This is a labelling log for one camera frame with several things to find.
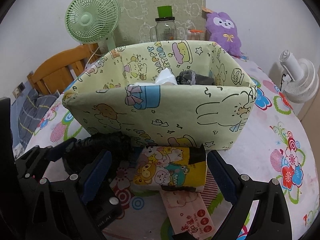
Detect wooden bed headboard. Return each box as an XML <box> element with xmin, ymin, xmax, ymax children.
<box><xmin>27</xmin><ymin>44</ymin><xmax>100</xmax><ymax>95</ymax></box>

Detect green cartoon print board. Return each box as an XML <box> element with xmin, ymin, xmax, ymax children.
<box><xmin>117</xmin><ymin>0</ymin><xmax>207</xmax><ymax>48</ymax></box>

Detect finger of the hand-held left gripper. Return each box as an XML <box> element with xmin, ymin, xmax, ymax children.
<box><xmin>16</xmin><ymin>137</ymin><xmax>80</xmax><ymax>180</ymax></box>

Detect white tissue pack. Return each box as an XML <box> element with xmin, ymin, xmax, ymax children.
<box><xmin>125</xmin><ymin>69</ymin><xmax>177</xmax><ymax>88</ymax></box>

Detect purple plush toy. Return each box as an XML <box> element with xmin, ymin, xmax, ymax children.
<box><xmin>202</xmin><ymin>6</ymin><xmax>243</xmax><ymax>57</ymax></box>

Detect glass jar with green lid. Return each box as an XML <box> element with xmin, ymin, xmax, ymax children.
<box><xmin>149</xmin><ymin>6</ymin><xmax>178</xmax><ymax>42</ymax></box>

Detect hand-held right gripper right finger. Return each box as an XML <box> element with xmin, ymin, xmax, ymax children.
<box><xmin>207</xmin><ymin>150</ymin><xmax>293</xmax><ymax>240</ymax></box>

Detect black plastic bag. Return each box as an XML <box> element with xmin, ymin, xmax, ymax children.
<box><xmin>62</xmin><ymin>131</ymin><xmax>137</xmax><ymax>178</ymax></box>

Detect cotton swab container orange lid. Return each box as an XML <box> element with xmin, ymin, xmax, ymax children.
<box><xmin>187</xmin><ymin>29</ymin><xmax>203</xmax><ymax>41</ymax></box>

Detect wall socket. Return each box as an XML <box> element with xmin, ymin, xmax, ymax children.
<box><xmin>12</xmin><ymin>82</ymin><xmax>26</xmax><ymax>97</ymax></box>

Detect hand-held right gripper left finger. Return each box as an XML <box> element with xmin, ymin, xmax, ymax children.
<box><xmin>25</xmin><ymin>150</ymin><xmax>113</xmax><ymax>240</ymax></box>

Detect white desk fan cable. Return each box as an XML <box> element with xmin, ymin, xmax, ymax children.
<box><xmin>85</xmin><ymin>47</ymin><xmax>100</xmax><ymax>69</ymax></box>

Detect grey white sock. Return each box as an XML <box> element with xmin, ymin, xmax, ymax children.
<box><xmin>176</xmin><ymin>70</ymin><xmax>215</xmax><ymax>85</ymax></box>

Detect grey plaid pillow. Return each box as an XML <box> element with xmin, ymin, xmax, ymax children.
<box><xmin>14</xmin><ymin>90</ymin><xmax>59</xmax><ymax>135</ymax></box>

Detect pink wet wipes packet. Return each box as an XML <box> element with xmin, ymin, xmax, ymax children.
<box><xmin>160</xmin><ymin>190</ymin><xmax>216</xmax><ymax>240</ymax></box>

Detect green desk fan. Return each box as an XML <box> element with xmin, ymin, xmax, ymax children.
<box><xmin>65</xmin><ymin>0</ymin><xmax>120</xmax><ymax>55</ymax></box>

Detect yellow cartoon storage box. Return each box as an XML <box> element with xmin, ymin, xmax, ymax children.
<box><xmin>62</xmin><ymin>40</ymin><xmax>258</xmax><ymax>152</ymax></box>

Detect floral tablecloth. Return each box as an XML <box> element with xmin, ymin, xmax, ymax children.
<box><xmin>12</xmin><ymin>55</ymin><xmax>318</xmax><ymax>240</ymax></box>

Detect white floor fan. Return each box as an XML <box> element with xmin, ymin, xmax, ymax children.
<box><xmin>278</xmin><ymin>50</ymin><xmax>319</xmax><ymax>103</ymax></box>

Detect cartoon print tissue pack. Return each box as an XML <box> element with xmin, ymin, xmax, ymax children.
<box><xmin>132</xmin><ymin>145</ymin><xmax>208</xmax><ymax>193</ymax></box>

